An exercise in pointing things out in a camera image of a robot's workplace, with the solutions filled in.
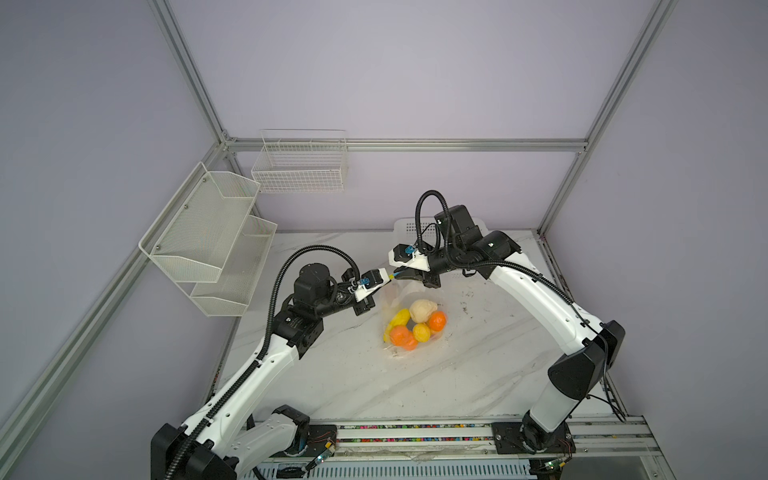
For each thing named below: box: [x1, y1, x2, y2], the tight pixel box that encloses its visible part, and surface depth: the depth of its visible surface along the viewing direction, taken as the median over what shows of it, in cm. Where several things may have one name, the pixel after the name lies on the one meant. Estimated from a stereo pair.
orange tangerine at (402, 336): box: [390, 325, 417, 350], surface depth 86 cm
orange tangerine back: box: [428, 310, 447, 332], surface depth 85 cm
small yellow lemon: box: [413, 323, 431, 343], surface depth 87 cm
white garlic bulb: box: [409, 299, 438, 324], surface depth 88 cm
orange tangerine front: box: [402, 338, 418, 351], surface depth 88 cm
